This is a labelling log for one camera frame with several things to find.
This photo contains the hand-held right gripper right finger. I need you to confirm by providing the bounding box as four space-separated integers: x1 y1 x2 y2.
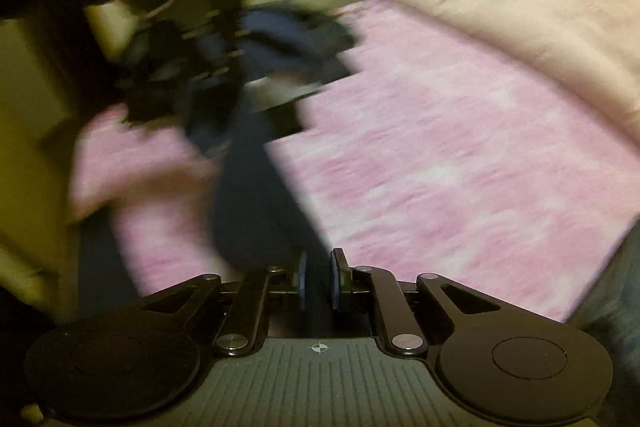
329 248 502 356

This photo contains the person's leg in jeans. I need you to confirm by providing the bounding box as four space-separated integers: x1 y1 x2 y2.
567 222 640 408

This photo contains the light wooden cabinet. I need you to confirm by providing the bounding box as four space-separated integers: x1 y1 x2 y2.
0 0 126 313

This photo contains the dark navy garment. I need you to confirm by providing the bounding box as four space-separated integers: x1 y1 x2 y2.
186 2 362 310

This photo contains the pink fluffy blanket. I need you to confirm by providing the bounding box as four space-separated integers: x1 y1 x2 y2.
70 0 640 323

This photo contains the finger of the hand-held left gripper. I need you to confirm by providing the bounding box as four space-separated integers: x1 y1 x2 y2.
247 77 324 115

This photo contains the cream quilt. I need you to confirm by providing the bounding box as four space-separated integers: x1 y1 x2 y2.
365 0 640 142

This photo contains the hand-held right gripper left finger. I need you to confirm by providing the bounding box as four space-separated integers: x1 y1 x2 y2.
136 249 308 358

